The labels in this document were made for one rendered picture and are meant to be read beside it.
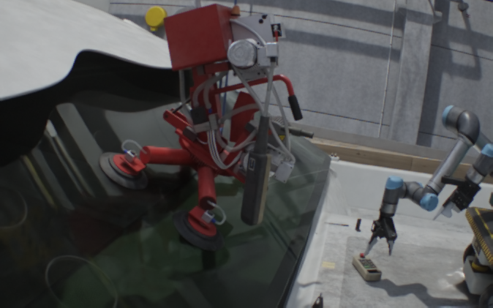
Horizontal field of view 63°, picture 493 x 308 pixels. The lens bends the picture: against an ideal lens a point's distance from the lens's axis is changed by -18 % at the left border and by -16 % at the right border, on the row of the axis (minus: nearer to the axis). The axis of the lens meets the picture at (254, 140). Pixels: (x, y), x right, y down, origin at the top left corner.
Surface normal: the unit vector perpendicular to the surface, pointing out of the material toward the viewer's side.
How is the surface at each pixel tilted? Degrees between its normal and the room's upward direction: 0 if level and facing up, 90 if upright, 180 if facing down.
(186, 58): 90
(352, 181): 90
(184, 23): 90
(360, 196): 90
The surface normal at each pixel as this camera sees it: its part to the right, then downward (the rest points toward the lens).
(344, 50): -0.21, 0.18
